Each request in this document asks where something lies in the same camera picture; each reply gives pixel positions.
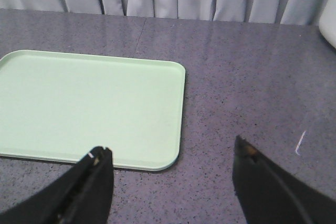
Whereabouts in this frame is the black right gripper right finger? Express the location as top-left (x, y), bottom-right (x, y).
top-left (232, 135), bottom-right (335, 223)

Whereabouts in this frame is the white round plate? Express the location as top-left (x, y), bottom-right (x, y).
top-left (319, 0), bottom-right (336, 48)

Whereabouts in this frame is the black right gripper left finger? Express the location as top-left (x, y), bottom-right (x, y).
top-left (1, 146), bottom-right (114, 223)

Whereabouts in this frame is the light green serving tray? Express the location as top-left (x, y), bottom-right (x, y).
top-left (1, 50), bottom-right (185, 171)

